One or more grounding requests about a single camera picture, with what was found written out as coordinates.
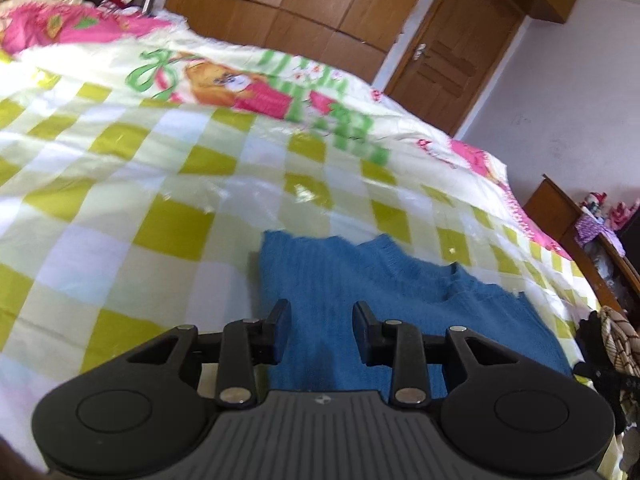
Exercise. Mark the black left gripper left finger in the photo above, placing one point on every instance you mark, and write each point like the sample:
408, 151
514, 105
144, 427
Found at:
146, 409

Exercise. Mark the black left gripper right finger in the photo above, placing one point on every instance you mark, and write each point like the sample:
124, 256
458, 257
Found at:
488, 411

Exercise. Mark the blue striped knit sweater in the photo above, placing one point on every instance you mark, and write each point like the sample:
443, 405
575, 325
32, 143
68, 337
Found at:
323, 278

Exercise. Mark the pile of dark clothes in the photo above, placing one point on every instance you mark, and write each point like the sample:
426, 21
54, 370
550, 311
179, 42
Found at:
610, 359

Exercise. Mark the wooden side cabinet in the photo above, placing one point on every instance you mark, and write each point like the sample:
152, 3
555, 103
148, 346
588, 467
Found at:
552, 210

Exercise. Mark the green checkered cartoon bed quilt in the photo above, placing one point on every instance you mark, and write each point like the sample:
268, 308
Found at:
138, 179

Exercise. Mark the brown wooden door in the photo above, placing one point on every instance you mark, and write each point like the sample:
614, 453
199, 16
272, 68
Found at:
455, 52

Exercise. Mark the pink floral blanket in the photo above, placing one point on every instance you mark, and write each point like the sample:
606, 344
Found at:
38, 24

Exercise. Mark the brown wooden wardrobe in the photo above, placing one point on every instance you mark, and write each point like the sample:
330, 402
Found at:
352, 35

